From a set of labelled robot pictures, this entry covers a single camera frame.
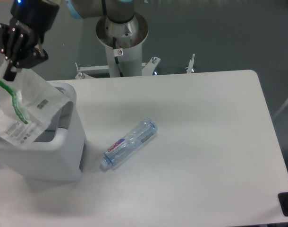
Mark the white trash can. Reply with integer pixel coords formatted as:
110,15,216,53
0,82,86,182

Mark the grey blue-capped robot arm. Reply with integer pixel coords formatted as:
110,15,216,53
0,0,148,81

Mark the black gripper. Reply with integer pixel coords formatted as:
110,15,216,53
0,0,59,81

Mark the clear plastic water bottle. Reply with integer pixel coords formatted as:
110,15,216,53
100,118,158,170

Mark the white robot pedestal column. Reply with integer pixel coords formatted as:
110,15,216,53
105,44,142,78

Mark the white green plastic wrapper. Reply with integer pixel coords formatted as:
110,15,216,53
0,61,69,149

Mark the black device at table edge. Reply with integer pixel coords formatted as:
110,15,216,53
278,192,288,217

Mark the black cable on pedestal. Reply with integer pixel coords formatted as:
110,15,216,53
112,36,124,78

